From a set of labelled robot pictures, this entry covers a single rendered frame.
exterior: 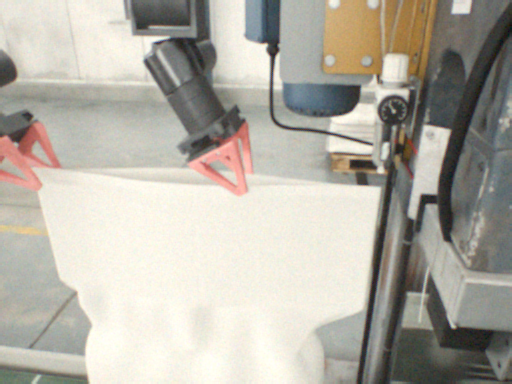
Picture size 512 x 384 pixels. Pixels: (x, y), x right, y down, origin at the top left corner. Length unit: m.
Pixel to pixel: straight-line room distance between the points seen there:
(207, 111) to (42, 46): 6.24
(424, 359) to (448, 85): 0.65
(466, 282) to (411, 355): 0.63
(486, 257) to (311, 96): 0.45
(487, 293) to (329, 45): 0.44
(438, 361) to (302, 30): 0.74
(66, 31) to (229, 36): 2.26
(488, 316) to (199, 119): 0.36
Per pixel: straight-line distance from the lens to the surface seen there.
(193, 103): 0.50
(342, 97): 0.76
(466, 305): 0.41
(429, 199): 0.54
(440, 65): 0.53
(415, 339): 0.98
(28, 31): 6.79
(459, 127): 0.36
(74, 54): 6.46
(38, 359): 1.32
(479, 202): 0.38
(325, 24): 0.69
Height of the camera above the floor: 1.28
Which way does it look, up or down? 25 degrees down
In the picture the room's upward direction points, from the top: straight up
